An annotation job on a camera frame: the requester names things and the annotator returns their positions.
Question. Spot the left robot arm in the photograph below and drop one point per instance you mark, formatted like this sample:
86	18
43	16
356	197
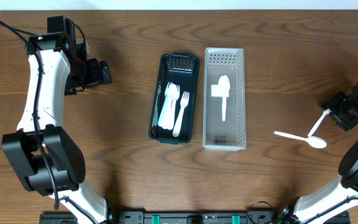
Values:
45	159

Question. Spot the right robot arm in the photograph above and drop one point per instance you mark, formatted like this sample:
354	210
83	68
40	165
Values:
330	204

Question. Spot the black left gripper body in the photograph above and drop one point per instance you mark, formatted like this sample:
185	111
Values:
105	72

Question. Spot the white plastic spoon lowest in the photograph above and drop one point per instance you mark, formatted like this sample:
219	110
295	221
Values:
313	141

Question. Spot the clear plastic basket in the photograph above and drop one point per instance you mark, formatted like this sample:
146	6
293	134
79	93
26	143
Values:
228	135

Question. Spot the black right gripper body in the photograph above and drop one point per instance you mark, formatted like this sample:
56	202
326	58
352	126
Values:
346	112

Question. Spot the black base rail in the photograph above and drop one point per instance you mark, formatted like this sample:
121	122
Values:
184	218

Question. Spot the black plastic basket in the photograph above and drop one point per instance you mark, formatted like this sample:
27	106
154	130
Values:
183	70

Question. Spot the pale green plastic fork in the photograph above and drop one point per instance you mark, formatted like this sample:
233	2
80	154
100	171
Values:
164	107

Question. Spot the white plastic spoon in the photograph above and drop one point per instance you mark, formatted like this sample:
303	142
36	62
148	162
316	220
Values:
319	121
170	98
224	81

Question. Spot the white label in clear basket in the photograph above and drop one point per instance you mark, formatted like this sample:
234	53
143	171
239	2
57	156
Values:
219	91

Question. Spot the white plastic fork angled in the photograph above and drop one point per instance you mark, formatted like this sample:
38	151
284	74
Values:
183	104

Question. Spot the white plastic fork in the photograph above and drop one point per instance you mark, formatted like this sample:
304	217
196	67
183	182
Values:
171	119

